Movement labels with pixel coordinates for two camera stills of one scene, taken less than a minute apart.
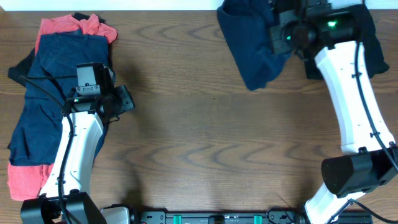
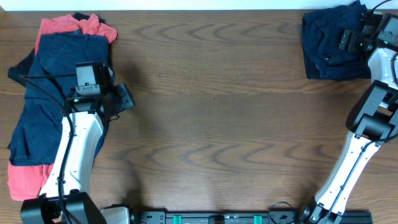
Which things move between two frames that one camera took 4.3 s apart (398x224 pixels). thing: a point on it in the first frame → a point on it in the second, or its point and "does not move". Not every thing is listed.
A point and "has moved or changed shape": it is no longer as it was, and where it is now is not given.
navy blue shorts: (245, 25) has moved or changed shape
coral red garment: (26, 182) does not move
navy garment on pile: (37, 130) does not move
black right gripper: (280, 45) → (355, 37)
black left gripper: (125, 98) does not move
